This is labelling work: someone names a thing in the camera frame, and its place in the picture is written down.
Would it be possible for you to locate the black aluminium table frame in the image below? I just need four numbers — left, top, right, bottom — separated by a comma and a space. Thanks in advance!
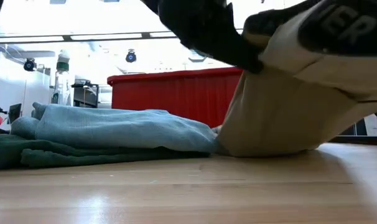
328, 135, 377, 146

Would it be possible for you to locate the light blue shirt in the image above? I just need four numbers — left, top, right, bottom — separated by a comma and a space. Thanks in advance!
10, 101, 220, 154

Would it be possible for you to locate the black equipment cart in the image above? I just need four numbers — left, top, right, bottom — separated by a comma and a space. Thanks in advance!
71, 80, 100, 109

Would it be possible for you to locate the red plastic laundry bin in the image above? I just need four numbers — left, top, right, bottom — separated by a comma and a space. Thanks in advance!
106, 67, 244, 129

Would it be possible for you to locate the black partition panel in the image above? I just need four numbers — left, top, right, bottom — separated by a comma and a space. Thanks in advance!
340, 119, 368, 137

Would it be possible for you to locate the clear plastic water bottle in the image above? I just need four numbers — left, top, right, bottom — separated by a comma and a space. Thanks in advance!
50, 49, 72, 107

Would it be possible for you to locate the dark green button shirt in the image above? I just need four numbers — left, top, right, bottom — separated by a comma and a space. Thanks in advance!
0, 133, 212, 171

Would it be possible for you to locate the beige khaki garment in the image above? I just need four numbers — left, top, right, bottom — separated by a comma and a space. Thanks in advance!
215, 2, 377, 158

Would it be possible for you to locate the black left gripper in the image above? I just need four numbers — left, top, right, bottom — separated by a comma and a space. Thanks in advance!
141, 0, 264, 75

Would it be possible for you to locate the black computer monitor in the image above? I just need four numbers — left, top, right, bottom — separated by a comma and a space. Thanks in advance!
7, 103, 23, 124

